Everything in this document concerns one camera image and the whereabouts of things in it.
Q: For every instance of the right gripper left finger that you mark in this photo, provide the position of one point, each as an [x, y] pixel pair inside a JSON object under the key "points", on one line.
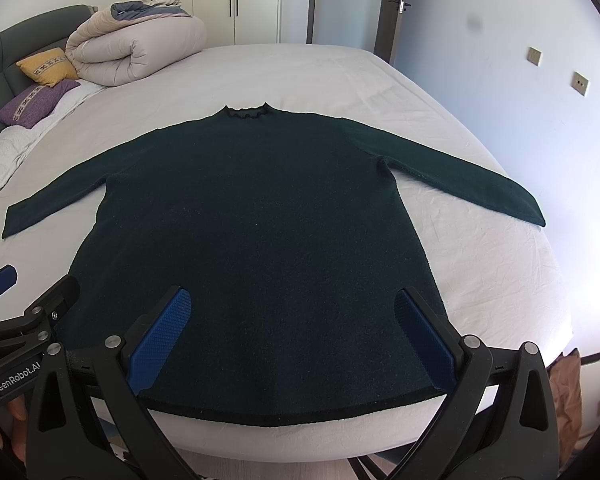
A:
{"points": [[85, 419]]}

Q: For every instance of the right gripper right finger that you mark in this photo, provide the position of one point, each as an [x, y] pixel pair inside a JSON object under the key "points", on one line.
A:
{"points": [[497, 420]]}

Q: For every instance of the dark green knit sweater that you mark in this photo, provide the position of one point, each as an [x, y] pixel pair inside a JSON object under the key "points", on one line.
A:
{"points": [[289, 234]]}

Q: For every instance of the person's left hand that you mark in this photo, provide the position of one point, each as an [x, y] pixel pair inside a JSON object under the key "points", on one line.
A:
{"points": [[14, 427]]}

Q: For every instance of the brown paper bag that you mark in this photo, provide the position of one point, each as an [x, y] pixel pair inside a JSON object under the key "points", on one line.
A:
{"points": [[565, 386]]}

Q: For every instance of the white crumpled pillow sheet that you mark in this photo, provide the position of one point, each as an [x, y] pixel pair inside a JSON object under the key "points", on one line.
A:
{"points": [[16, 142]]}

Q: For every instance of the purple patterned pillow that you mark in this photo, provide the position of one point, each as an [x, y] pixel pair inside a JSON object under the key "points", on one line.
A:
{"points": [[34, 103]]}

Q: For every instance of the dark grey padded headboard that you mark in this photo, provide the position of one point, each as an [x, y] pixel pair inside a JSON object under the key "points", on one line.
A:
{"points": [[40, 33]]}

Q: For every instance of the yellow patterned pillow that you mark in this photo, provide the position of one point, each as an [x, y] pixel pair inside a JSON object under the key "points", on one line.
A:
{"points": [[48, 68]]}

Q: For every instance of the rolled beige duvet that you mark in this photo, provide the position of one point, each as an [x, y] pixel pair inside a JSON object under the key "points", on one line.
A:
{"points": [[132, 39]]}

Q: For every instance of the lower wall socket plate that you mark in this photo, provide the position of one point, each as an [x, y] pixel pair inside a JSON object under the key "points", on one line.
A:
{"points": [[579, 83]]}

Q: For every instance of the upper wall switch plate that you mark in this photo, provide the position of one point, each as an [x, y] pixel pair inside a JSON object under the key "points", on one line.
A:
{"points": [[534, 56]]}

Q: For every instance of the door handle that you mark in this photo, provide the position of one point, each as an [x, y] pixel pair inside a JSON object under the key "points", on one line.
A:
{"points": [[401, 5]]}

